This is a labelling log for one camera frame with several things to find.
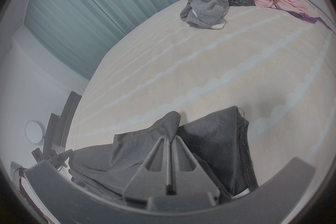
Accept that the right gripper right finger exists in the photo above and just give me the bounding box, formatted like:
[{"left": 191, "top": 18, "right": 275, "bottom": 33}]
[{"left": 171, "top": 136, "right": 220, "bottom": 203}]

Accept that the bed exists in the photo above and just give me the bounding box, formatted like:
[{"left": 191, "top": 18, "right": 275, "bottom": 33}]
[{"left": 64, "top": 0, "right": 336, "bottom": 202}]

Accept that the pink garment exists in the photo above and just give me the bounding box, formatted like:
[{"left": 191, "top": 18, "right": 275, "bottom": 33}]
[{"left": 255, "top": 0, "right": 312, "bottom": 16}]

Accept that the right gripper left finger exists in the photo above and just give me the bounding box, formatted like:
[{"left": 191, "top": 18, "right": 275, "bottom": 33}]
[{"left": 123, "top": 136, "right": 170, "bottom": 202}]

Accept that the black chest of drawers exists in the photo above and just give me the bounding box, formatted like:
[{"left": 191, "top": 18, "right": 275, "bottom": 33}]
[{"left": 54, "top": 91, "right": 82, "bottom": 148}]

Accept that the black long-sleeved top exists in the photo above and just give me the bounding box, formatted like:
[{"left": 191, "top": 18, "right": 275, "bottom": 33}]
[{"left": 68, "top": 106, "right": 259, "bottom": 205}]

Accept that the round white mirror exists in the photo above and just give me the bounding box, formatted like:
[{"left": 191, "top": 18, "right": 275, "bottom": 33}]
[{"left": 25, "top": 120, "right": 44, "bottom": 145}]

